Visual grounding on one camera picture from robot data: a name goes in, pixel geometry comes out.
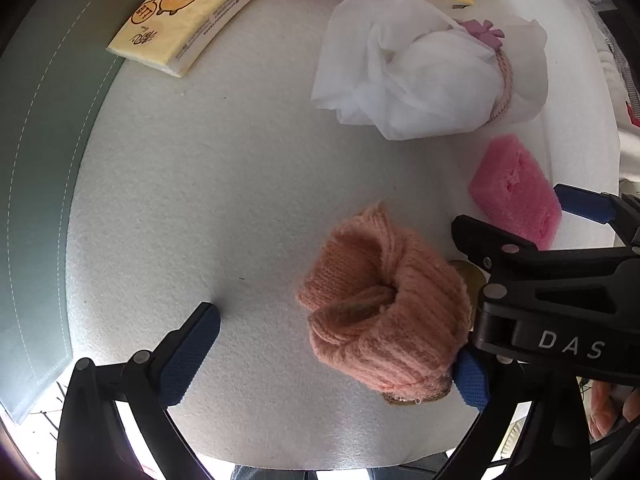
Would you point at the person's jeans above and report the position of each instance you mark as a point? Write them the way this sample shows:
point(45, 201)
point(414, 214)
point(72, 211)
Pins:
point(270, 473)

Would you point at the white nonwoven bag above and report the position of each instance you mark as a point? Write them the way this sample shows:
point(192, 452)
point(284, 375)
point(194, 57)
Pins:
point(400, 70)

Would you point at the peach knitted sock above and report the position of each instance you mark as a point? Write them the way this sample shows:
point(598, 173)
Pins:
point(390, 305)

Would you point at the white cloth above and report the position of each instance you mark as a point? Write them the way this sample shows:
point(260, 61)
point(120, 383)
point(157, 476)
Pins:
point(622, 75)

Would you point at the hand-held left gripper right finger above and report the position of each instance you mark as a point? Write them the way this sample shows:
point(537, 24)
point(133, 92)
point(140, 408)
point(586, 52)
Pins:
point(472, 377)

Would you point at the person's right hand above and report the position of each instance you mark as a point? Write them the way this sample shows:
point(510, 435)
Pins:
point(607, 407)

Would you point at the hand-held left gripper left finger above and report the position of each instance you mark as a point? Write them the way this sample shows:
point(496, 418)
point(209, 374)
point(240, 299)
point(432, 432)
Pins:
point(192, 355)

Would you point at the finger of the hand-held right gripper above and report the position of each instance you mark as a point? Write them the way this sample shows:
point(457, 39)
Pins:
point(495, 247)
point(582, 202)

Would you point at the pink sponge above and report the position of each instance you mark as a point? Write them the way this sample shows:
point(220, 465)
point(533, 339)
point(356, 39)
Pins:
point(515, 195)

